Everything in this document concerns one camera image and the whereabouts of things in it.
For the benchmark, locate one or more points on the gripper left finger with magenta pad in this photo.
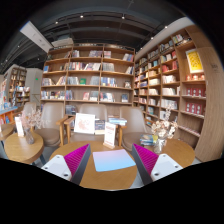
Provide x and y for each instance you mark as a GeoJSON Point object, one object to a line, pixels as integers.
{"type": "Point", "coordinates": [70, 167]}

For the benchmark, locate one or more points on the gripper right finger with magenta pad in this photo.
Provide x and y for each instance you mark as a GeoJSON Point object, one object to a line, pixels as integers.
{"type": "Point", "coordinates": [152, 166]}

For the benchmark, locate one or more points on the light blue mouse pad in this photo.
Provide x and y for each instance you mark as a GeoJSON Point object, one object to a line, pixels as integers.
{"type": "Point", "coordinates": [112, 160]}

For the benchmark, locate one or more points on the round wooden table centre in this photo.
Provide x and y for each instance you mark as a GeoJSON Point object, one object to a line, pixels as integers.
{"type": "Point", "coordinates": [109, 180]}

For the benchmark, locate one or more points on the round wooden table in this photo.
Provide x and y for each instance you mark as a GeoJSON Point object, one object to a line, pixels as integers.
{"type": "Point", "coordinates": [17, 149]}
{"type": "Point", "coordinates": [109, 180]}
{"type": "Point", "coordinates": [179, 151]}

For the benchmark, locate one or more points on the round wooden table right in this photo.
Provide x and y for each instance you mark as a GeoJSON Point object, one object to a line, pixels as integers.
{"type": "Point", "coordinates": [179, 151]}

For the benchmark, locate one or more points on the beige armchair right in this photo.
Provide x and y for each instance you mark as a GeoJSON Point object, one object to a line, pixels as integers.
{"type": "Point", "coordinates": [135, 126]}

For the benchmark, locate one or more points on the beige armchair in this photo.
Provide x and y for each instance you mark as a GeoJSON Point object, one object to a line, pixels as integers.
{"type": "Point", "coordinates": [100, 112]}
{"type": "Point", "coordinates": [135, 126]}
{"type": "Point", "coordinates": [53, 118]}

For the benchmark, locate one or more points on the vase with white flowers right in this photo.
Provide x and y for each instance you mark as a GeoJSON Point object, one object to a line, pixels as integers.
{"type": "Point", "coordinates": [164, 130]}

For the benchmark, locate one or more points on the beige armchair left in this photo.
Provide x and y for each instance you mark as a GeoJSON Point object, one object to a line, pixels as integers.
{"type": "Point", "coordinates": [53, 118]}

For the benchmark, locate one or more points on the white picture board on chair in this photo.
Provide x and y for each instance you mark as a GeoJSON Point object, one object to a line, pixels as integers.
{"type": "Point", "coordinates": [84, 123]}

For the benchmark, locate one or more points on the dark book on chair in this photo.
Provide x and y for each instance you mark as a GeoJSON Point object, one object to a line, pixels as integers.
{"type": "Point", "coordinates": [99, 127]}

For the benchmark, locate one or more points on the beige armchair centre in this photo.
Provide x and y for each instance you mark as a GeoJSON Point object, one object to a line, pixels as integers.
{"type": "Point", "coordinates": [100, 112]}

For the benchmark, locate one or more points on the small sign stand card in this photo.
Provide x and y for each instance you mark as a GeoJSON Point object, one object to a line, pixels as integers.
{"type": "Point", "coordinates": [109, 136]}

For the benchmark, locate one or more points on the round wooden table left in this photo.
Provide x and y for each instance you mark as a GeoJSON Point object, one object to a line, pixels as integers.
{"type": "Point", "coordinates": [17, 149]}

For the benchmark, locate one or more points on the vase with flowers left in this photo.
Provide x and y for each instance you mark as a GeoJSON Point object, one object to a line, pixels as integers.
{"type": "Point", "coordinates": [29, 121]}

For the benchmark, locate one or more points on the white sign card left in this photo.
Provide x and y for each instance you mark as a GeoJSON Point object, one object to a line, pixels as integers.
{"type": "Point", "coordinates": [19, 127]}

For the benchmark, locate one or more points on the wooden bookshelf far left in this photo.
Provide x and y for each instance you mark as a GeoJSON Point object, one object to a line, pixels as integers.
{"type": "Point", "coordinates": [18, 92]}

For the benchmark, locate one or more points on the large wooden bookshelf centre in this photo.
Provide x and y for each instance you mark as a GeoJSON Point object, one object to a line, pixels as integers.
{"type": "Point", "coordinates": [93, 73]}

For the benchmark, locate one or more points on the yellow framed poster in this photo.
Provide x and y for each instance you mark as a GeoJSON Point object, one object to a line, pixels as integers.
{"type": "Point", "coordinates": [194, 61]}

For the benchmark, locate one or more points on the wooden bookshelf right wall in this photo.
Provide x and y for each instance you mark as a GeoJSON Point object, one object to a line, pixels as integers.
{"type": "Point", "coordinates": [196, 99]}

